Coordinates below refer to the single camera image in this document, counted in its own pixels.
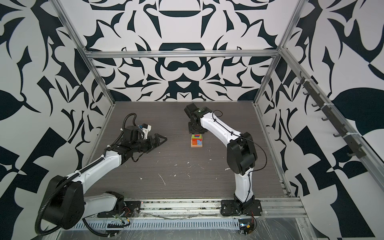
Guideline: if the aluminium corner frame post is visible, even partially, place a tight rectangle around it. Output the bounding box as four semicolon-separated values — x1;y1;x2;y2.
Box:
50;0;115;106

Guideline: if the black corrugated cable conduit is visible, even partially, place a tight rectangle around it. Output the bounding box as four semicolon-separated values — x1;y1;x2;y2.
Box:
34;157;106;236

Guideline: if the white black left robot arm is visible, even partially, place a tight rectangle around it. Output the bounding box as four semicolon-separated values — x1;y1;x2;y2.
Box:
35;134;168;236

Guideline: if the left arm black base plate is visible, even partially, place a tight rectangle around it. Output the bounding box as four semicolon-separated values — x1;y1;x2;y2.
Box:
97;201;142;218

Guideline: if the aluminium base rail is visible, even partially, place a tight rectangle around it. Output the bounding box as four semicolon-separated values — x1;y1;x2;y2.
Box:
137;198;308;219

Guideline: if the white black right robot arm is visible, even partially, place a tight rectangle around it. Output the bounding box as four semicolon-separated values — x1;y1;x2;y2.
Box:
184;104;258;209

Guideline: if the black wall hook rack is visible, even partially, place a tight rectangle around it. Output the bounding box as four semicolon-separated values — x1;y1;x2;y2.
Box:
297;73;367;159

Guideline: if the white slotted cable duct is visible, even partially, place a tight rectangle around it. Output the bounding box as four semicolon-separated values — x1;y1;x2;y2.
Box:
88;219;240;231

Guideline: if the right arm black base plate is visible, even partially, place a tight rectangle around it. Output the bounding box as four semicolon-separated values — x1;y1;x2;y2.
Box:
220;199;263;217

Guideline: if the aluminium horizontal frame bar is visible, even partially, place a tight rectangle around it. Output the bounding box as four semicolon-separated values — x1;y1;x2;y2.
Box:
85;50;278;59

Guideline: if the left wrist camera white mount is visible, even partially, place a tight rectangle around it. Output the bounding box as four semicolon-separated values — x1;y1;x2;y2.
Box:
139;124;152;140

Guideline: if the green wood block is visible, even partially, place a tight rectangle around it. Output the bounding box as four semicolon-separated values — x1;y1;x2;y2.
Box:
191;135;203;145

